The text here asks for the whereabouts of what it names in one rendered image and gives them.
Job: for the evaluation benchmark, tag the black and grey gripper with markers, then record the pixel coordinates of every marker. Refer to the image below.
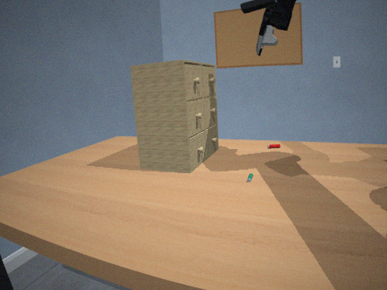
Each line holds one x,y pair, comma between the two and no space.
273,15

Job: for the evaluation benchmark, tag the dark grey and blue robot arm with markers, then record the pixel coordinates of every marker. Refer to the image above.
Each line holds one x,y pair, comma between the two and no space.
253,5

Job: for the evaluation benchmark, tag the tan wooden chest of drawers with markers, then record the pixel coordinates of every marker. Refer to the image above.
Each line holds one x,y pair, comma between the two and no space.
161,119

